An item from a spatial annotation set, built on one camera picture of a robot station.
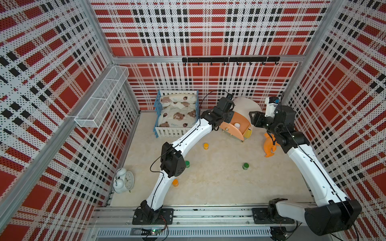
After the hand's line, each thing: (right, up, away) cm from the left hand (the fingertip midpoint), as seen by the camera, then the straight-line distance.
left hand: (228, 110), depth 87 cm
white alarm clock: (-55, -37, -12) cm, 68 cm away
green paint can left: (-24, -33, +4) cm, 41 cm away
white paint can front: (+5, -9, -1) cm, 10 cm away
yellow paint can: (-13, -23, +12) cm, 29 cm away
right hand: (+12, -2, -13) cm, 17 cm away
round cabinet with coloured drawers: (+7, -9, -1) cm, 12 cm away
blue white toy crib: (-40, -13, +15) cm, 45 cm away
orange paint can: (-30, -41, -4) cm, 51 cm away
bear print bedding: (-34, +2, +24) cm, 41 cm away
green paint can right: (+11, -33, +2) cm, 35 cm away
